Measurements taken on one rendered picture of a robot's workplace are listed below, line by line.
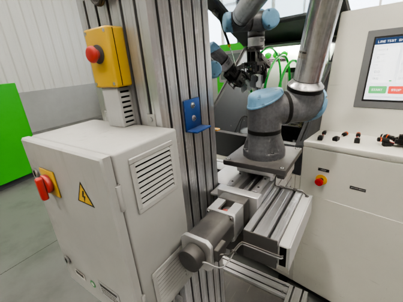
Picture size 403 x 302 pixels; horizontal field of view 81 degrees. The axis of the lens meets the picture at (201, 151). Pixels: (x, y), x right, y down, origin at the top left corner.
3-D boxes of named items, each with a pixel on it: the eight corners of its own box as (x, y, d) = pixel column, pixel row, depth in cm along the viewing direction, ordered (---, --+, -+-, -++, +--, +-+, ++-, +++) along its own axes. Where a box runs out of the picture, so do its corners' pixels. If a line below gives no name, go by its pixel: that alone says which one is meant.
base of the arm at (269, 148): (277, 164, 78) (279, 135, 74) (235, 157, 86) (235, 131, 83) (290, 149, 89) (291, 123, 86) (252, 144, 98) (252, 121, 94)
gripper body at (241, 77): (234, 90, 134) (219, 75, 128) (240, 78, 136) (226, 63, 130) (243, 87, 127) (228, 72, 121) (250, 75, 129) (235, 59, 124)
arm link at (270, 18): (255, 30, 93) (244, 33, 103) (281, 28, 95) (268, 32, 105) (255, 7, 90) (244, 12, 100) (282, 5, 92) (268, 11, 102)
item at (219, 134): (205, 151, 165) (203, 129, 159) (209, 149, 167) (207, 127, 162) (292, 174, 123) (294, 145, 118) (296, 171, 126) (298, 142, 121)
